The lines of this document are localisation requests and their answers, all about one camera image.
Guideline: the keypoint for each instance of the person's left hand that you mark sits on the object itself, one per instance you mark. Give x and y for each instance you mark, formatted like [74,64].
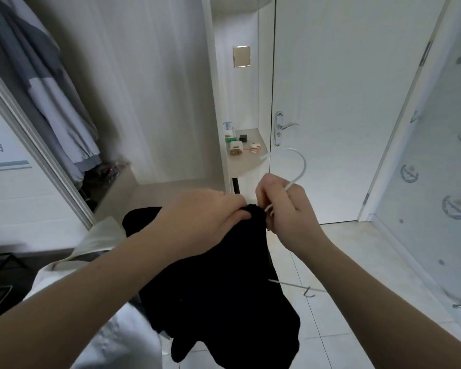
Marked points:
[196,219]

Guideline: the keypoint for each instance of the small pink ornament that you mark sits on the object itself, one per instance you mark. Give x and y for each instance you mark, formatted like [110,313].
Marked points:
[254,148]

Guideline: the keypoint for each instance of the person's left forearm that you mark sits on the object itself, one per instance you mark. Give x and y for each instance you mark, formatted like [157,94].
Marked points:
[61,311]

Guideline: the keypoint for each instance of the grey two-tone jacket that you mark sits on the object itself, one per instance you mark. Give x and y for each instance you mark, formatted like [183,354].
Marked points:
[54,96]

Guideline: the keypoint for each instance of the person's right hand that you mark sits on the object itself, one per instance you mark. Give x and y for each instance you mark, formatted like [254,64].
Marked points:
[292,215]

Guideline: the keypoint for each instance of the beige switch plate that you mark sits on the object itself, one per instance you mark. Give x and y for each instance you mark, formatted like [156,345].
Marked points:
[242,56]

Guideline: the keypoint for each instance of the small black item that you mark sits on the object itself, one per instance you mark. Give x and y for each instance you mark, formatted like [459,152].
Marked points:
[243,138]

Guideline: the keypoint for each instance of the person's right forearm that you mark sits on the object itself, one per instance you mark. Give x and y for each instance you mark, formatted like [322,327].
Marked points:
[384,319]

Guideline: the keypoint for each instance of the white door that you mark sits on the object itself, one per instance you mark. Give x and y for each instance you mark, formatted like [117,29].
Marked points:
[346,96]

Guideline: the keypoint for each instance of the black garment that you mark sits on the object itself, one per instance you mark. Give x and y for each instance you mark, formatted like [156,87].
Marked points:
[223,303]

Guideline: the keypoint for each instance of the dark fabric pile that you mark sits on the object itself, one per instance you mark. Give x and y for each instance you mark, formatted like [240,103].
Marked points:
[104,180]

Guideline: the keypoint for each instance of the small white blue box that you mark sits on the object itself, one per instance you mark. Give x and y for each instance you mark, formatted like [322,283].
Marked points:
[228,130]

